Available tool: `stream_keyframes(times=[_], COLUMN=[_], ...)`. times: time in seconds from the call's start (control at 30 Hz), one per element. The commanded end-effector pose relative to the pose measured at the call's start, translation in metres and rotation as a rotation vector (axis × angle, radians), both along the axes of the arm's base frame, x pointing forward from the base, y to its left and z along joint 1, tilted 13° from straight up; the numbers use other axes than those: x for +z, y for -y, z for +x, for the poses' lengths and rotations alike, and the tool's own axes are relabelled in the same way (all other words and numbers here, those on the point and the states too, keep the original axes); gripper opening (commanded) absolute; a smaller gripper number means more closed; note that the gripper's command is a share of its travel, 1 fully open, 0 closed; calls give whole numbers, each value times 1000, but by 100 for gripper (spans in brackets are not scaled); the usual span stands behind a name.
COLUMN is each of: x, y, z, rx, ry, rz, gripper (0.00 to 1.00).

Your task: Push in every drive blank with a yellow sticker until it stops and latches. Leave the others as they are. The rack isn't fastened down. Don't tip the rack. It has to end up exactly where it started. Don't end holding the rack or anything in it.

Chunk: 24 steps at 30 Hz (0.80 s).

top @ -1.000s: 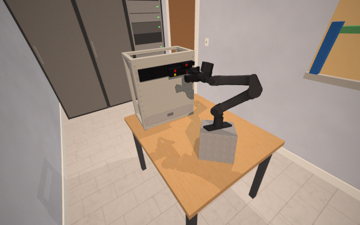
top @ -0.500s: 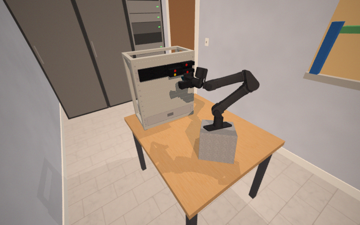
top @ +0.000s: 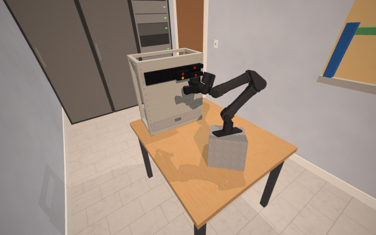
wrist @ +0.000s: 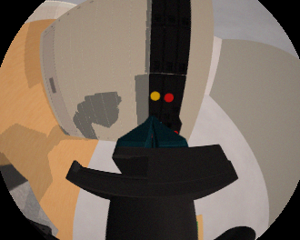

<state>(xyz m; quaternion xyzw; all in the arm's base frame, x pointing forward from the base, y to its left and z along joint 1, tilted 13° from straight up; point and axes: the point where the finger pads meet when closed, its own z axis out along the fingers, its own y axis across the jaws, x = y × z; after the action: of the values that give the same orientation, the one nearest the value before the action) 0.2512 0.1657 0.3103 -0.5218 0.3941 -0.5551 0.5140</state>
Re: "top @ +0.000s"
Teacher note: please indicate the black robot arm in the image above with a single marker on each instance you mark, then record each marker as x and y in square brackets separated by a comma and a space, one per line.
[255, 84]

